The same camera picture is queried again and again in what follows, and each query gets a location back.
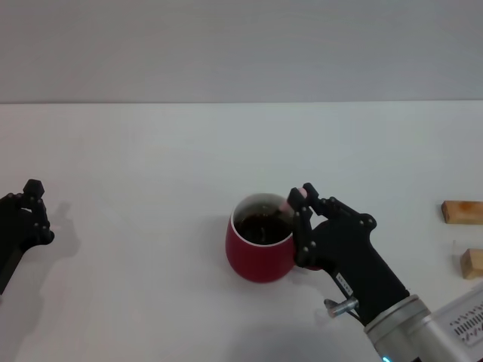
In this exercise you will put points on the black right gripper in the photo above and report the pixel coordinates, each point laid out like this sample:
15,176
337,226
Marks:
354,260

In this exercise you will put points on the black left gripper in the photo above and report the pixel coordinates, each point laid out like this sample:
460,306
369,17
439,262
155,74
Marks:
15,234

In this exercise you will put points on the pink spoon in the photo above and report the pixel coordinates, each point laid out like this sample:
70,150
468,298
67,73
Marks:
285,205

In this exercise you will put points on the red ceramic mug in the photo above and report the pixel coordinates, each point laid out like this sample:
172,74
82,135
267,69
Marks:
256,262

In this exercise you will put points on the dark coffee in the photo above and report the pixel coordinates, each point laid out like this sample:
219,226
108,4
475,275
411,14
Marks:
260,228

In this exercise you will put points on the right wrist metal connector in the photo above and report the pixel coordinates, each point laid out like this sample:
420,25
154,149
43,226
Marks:
341,307

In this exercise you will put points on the long wooden block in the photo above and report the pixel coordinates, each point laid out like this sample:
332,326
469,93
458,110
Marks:
462,213

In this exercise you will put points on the short wooden block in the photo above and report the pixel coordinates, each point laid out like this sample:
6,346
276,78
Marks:
471,264

